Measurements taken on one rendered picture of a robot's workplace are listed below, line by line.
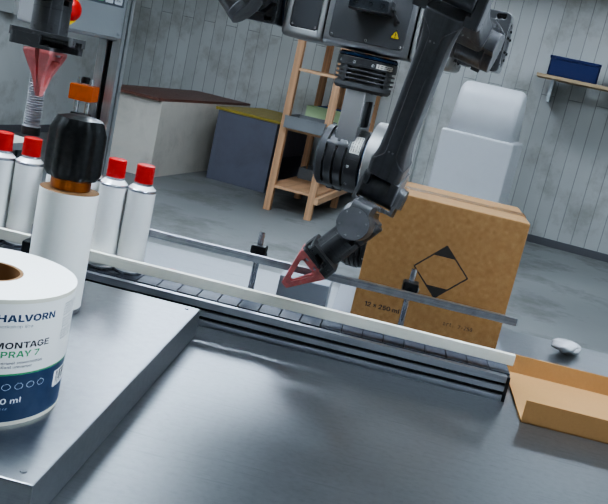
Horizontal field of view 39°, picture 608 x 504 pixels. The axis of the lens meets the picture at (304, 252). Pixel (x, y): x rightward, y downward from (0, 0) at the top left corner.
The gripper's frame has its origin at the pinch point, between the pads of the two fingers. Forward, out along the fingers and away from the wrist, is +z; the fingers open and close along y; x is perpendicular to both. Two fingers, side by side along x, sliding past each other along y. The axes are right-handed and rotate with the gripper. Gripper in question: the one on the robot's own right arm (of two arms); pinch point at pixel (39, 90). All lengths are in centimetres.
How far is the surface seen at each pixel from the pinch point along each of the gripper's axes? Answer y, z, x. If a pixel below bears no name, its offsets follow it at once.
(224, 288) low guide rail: 33.0, 28.2, 15.5
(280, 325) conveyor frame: 44, 32, 14
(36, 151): -6.8, 12.3, 19.5
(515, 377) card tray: 90, 35, 29
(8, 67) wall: -319, 35, 689
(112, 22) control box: -0.2, -13.5, 29.3
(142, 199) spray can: 14.7, 16.2, 17.7
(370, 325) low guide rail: 60, 28, 15
